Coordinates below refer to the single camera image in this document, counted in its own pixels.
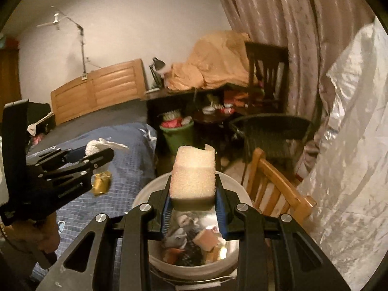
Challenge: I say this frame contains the white tissue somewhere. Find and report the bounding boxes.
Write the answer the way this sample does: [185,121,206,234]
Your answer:
[85,138,129,157]

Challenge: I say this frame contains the white foam block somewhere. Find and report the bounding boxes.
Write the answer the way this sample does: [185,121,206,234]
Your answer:
[169,145,216,209]

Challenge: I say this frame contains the green trash bin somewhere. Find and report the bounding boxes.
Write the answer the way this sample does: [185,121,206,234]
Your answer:
[160,120,194,155]

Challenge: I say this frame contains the person left hand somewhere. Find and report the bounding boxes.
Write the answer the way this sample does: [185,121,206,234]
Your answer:
[3,212,60,254]

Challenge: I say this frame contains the gold foil wrapper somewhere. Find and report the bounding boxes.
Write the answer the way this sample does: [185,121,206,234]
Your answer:
[91,171,112,196]

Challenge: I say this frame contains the light wooden chair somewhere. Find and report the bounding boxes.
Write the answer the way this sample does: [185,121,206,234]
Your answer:
[246,148,316,225]

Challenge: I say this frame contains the blue checkered star bedspread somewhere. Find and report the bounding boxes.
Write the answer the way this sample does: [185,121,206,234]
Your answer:
[25,121,159,279]

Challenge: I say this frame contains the white plastic bucket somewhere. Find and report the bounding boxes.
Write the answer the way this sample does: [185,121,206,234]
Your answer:
[131,171,255,283]

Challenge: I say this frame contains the wooden slatted headboard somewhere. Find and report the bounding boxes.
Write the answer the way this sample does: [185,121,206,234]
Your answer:
[51,58,146,125]

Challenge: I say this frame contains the dark wooden desk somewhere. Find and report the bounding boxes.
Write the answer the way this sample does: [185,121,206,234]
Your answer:
[144,83,246,160]

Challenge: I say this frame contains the silver plastic sheet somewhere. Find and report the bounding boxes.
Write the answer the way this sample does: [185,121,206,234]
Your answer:
[299,20,387,290]

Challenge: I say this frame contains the black wicker chair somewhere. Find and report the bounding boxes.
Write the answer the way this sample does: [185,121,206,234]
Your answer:
[229,114,312,170]

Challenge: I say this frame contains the black desk lamp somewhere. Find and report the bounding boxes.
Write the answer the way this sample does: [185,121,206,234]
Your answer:
[149,57,166,89]

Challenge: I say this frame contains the orange crumpled cloth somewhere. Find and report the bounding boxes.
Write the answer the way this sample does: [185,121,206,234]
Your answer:
[164,30,251,91]

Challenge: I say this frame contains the dark wooden chair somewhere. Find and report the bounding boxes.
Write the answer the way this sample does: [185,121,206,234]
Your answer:
[245,41,289,114]

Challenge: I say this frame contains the patterned curtain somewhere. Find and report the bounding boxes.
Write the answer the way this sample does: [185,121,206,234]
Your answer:
[221,0,375,172]

